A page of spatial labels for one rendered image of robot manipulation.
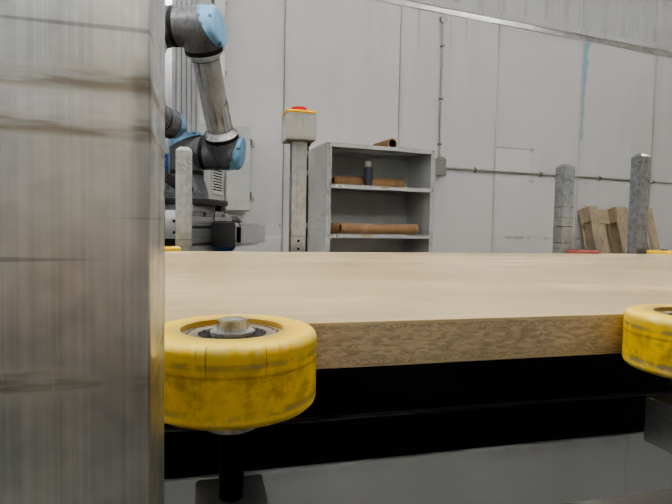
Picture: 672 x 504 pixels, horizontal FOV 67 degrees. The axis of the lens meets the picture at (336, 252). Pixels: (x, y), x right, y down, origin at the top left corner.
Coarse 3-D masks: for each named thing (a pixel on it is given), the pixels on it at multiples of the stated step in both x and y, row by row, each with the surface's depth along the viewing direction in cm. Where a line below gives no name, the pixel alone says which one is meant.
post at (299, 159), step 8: (296, 144) 119; (304, 144) 119; (296, 152) 119; (304, 152) 120; (296, 160) 119; (304, 160) 120; (296, 168) 119; (304, 168) 120; (296, 176) 119; (304, 176) 120; (296, 184) 120; (304, 184) 120; (296, 192) 120; (304, 192) 120; (296, 200) 120; (304, 200) 120; (296, 208) 120; (304, 208) 120; (296, 216) 120; (304, 216) 120; (296, 224) 120; (304, 224) 120; (296, 232) 120; (304, 232) 121; (296, 240) 120; (304, 240) 121; (296, 248) 120; (304, 248) 121
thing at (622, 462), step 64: (320, 384) 33; (384, 384) 34; (448, 384) 35; (512, 384) 36; (576, 384) 38; (640, 384) 40; (192, 448) 31; (256, 448) 32; (320, 448) 33; (384, 448) 34; (448, 448) 35; (512, 448) 37; (576, 448) 38; (640, 448) 40
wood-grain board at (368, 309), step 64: (192, 256) 84; (256, 256) 87; (320, 256) 91; (384, 256) 94; (448, 256) 98; (512, 256) 103; (576, 256) 108; (640, 256) 113; (320, 320) 30; (384, 320) 30; (448, 320) 31; (512, 320) 33; (576, 320) 34
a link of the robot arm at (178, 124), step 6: (174, 114) 129; (180, 114) 133; (174, 120) 128; (180, 120) 132; (168, 126) 127; (174, 126) 129; (180, 126) 133; (168, 132) 130; (174, 132) 132; (180, 132) 134; (168, 138) 135; (174, 138) 136
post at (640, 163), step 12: (636, 156) 145; (648, 156) 144; (636, 168) 145; (648, 168) 144; (636, 180) 145; (648, 180) 144; (636, 192) 145; (648, 192) 145; (636, 204) 145; (648, 204) 145; (636, 216) 145; (636, 228) 145; (636, 240) 145; (636, 252) 145
